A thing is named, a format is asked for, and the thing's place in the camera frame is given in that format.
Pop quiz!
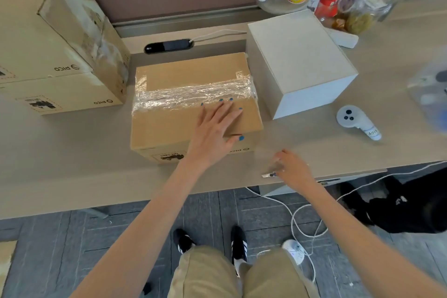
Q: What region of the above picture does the round beige shelf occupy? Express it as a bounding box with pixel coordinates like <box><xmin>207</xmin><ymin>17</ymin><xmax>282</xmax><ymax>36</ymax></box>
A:
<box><xmin>255</xmin><ymin>0</ymin><xmax>315</xmax><ymax>15</ymax></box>

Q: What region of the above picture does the black desk power socket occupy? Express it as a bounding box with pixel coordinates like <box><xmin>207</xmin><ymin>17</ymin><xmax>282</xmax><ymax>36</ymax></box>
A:
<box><xmin>144</xmin><ymin>38</ymin><xmax>195</xmax><ymax>54</ymax></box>

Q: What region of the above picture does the person's right forearm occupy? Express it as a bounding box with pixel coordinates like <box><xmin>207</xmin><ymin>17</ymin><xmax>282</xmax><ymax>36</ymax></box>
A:
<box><xmin>297</xmin><ymin>179</ymin><xmax>447</xmax><ymax>298</ymax></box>

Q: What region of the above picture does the white desk cable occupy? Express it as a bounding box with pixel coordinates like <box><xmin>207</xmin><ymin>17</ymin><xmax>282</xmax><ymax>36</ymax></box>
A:
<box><xmin>188</xmin><ymin>28</ymin><xmax>249</xmax><ymax>43</ymax></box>

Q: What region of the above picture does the white box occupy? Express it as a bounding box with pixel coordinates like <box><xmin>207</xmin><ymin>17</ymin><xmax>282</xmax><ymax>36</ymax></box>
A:
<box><xmin>245</xmin><ymin>9</ymin><xmax>359</xmax><ymax>120</ymax></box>

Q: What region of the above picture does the white floor cable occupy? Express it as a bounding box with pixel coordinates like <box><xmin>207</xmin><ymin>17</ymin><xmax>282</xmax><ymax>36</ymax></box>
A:
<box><xmin>244</xmin><ymin>161</ymin><xmax>447</xmax><ymax>283</ymax></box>

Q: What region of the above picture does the clear bag of snacks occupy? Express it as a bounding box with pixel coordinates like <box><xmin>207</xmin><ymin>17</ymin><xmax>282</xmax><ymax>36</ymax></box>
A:
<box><xmin>345</xmin><ymin>0</ymin><xmax>393</xmax><ymax>35</ymax></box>

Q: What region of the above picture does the white round floor object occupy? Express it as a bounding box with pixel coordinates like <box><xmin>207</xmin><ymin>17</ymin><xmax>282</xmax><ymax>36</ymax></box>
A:
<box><xmin>282</xmin><ymin>239</ymin><xmax>306</xmax><ymax>265</ymax></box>

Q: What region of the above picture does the white power strip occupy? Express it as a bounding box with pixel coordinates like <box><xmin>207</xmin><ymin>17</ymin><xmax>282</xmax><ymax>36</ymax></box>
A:
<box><xmin>325</xmin><ymin>27</ymin><xmax>359</xmax><ymax>49</ymax></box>

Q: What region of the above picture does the white handheld controller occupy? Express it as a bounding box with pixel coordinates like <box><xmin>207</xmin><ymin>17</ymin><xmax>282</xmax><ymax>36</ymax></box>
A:
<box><xmin>336</xmin><ymin>105</ymin><xmax>382</xmax><ymax>141</ymax></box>

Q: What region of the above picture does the person's right hand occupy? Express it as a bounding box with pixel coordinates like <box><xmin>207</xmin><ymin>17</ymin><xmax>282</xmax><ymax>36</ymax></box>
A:
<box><xmin>272</xmin><ymin>149</ymin><xmax>317</xmax><ymax>196</ymax></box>

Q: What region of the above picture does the person's left hand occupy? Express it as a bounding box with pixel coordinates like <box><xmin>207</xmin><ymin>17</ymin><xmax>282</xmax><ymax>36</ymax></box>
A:
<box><xmin>185</xmin><ymin>98</ymin><xmax>245</xmax><ymax>169</ymax></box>

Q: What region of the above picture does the black striped shoe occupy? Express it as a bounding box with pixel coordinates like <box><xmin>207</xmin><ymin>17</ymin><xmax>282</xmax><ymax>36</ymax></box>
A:
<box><xmin>230</xmin><ymin>225</ymin><xmax>249</xmax><ymax>276</ymax></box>
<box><xmin>173</xmin><ymin>228</ymin><xmax>196</xmax><ymax>255</ymax></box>

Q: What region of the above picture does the brown cardboard box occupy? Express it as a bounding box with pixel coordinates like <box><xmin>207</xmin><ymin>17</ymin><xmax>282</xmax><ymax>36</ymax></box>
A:
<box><xmin>130</xmin><ymin>52</ymin><xmax>264</xmax><ymax>164</ymax></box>
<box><xmin>0</xmin><ymin>0</ymin><xmax>107</xmax><ymax>84</ymax></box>
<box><xmin>0</xmin><ymin>240</ymin><xmax>18</xmax><ymax>288</ymax></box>
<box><xmin>0</xmin><ymin>18</ymin><xmax>132</xmax><ymax>115</ymax></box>

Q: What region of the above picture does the person's left forearm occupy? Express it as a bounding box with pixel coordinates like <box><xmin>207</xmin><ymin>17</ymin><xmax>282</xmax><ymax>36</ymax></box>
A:
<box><xmin>69</xmin><ymin>160</ymin><xmax>214</xmax><ymax>298</ymax></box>

